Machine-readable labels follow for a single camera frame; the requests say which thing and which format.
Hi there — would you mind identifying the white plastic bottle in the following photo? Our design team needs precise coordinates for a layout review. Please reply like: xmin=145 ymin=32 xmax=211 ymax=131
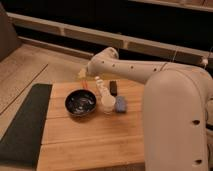
xmin=95 ymin=76 xmax=109 ymax=96

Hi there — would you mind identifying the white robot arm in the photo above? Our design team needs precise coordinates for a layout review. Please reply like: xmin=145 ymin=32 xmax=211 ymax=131
xmin=79 ymin=47 xmax=213 ymax=171

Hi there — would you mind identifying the wooden cutting board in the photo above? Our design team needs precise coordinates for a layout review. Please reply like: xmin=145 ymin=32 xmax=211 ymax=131
xmin=37 ymin=79 xmax=145 ymax=171

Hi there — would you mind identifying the white shelf rail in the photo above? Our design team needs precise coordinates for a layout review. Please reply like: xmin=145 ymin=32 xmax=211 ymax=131
xmin=7 ymin=12 xmax=213 ymax=68

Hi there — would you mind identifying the blue sponge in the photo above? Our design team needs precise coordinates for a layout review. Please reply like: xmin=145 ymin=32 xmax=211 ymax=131
xmin=115 ymin=96 xmax=127 ymax=113

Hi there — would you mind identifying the red orange pepper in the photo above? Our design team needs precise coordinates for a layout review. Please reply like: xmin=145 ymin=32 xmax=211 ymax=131
xmin=82 ymin=80 xmax=88 ymax=90

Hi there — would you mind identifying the dark ceramic bowl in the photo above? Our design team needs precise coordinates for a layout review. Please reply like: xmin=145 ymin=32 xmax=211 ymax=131
xmin=65 ymin=89 xmax=97 ymax=117

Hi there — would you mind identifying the white plastic cup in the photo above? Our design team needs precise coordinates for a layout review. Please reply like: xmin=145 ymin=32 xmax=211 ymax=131
xmin=101 ymin=95 xmax=116 ymax=114

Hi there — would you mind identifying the black rectangular block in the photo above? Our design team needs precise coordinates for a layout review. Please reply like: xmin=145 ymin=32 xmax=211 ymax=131
xmin=109 ymin=81 xmax=117 ymax=96

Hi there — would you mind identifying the dark green mat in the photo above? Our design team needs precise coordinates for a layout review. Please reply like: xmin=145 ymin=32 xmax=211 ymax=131
xmin=0 ymin=84 xmax=52 ymax=167

